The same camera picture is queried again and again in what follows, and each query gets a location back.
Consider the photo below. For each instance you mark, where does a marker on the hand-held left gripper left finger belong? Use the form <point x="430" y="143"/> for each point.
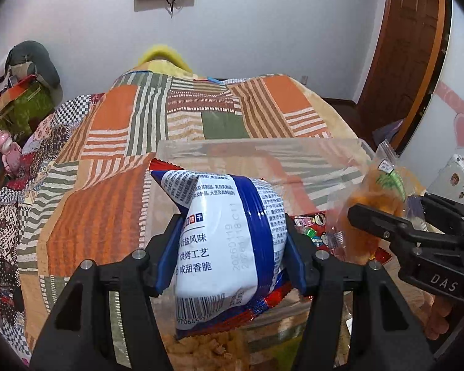
<point x="166" y="262"/>

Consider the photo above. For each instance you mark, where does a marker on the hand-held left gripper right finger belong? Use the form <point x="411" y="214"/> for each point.
<point x="296" y="255"/>

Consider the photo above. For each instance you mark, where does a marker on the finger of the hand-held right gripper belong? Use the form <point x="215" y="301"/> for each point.
<point x="375" y="222"/>
<point x="429" y="206"/>

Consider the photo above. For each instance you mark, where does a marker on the orange snack packet green print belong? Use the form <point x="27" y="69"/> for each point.
<point x="367" y="197"/>

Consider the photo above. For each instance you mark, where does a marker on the blue white snack packet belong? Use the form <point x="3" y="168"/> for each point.
<point x="224" y="247"/>

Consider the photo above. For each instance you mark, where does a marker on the clear plastic container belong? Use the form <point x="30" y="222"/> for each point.
<point x="294" y="170"/>

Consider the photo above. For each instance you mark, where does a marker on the person's right hand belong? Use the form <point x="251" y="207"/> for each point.
<point x="437" y="317"/>

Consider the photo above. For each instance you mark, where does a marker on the red cartoon snack packet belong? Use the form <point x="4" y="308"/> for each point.
<point x="309" y="222"/>

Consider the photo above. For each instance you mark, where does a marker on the white stickered case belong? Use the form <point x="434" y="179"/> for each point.
<point x="452" y="177"/>

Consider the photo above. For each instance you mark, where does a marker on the orange striped patchwork blanket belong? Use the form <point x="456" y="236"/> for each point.
<point x="112" y="201"/>

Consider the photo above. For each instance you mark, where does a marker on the brown cracker snack packet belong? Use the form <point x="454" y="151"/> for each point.
<point x="216" y="351"/>

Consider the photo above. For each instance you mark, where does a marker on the white wardrobe sliding door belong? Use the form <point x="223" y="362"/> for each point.
<point x="460" y="85"/>

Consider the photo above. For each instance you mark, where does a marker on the checkered patchwork quilt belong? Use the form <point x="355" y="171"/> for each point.
<point x="11" y="216"/>

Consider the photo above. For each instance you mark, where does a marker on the brown wooden door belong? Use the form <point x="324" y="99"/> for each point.
<point x="406" y="46"/>

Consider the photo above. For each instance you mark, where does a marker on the pink rabbit toy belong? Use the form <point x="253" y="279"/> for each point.
<point x="9" y="150"/>

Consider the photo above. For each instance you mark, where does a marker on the green bag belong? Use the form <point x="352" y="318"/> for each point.
<point x="27" y="108"/>

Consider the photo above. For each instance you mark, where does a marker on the yellow pillow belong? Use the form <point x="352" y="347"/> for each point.
<point x="162" y="52"/>

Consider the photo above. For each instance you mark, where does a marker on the orange cardboard box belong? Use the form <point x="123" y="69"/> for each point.
<point x="17" y="91"/>

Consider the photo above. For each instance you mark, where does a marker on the grey bundle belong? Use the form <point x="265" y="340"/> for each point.
<point x="34" y="54"/>

